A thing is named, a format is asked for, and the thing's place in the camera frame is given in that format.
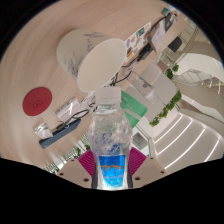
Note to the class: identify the white printed mug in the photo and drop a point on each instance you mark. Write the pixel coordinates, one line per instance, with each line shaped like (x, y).
(90, 60)

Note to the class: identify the green plants atop cabinet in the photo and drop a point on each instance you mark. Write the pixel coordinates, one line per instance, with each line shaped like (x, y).
(165, 110)

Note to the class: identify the clear shaker bottle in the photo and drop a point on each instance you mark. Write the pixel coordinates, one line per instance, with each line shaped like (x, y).
(143, 84)

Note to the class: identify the row of green hedge plants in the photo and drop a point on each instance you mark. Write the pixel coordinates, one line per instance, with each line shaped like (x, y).
(71, 155)

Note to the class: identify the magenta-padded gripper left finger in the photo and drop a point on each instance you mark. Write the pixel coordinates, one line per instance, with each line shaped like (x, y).
(75, 172)

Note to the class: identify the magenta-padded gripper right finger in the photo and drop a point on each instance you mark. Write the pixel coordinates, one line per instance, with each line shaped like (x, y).
(153, 170)

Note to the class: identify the white chair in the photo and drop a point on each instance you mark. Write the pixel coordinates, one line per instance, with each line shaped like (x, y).
(151, 71)

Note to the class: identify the black chair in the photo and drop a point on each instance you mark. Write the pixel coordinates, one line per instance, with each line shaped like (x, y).
(175, 44)

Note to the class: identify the colourful sticker sheet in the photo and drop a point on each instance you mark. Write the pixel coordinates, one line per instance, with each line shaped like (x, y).
(138, 36)

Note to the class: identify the round red coaster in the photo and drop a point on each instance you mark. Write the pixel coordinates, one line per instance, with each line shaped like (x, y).
(37, 101)

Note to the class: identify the shiny silver packet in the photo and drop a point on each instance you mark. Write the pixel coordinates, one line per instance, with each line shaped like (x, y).
(43, 130)

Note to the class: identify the open grey booklet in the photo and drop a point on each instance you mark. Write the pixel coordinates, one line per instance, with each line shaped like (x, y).
(158, 35)

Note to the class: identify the clear blue-labelled water bottle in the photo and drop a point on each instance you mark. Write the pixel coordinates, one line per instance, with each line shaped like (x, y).
(110, 146)

